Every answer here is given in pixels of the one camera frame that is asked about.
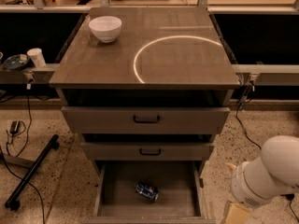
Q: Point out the blue pepsi can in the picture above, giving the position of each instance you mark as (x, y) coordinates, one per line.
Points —
(147, 191)

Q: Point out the grey middle drawer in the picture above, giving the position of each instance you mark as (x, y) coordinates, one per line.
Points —
(147, 151)

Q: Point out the white paper cup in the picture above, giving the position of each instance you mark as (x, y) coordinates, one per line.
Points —
(37, 57)

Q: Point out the grey top drawer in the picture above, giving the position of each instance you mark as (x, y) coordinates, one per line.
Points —
(138, 120)

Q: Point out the open grey bottom drawer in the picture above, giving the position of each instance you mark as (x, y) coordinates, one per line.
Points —
(180, 199)

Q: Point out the black stand leg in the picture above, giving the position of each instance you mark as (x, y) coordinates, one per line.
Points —
(12, 202)

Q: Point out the black power adapter left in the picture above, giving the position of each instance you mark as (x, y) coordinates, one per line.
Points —
(14, 127)

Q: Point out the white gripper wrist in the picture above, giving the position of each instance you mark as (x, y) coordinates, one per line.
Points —
(242, 186)

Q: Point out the dark blue plate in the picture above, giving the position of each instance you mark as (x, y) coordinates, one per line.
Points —
(16, 62)

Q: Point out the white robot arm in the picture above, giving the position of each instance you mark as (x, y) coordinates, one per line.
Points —
(275, 172)

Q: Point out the white ceramic bowl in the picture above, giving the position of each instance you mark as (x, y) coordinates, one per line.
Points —
(106, 28)

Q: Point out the grey drawer cabinet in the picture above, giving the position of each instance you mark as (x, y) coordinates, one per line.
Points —
(164, 57)

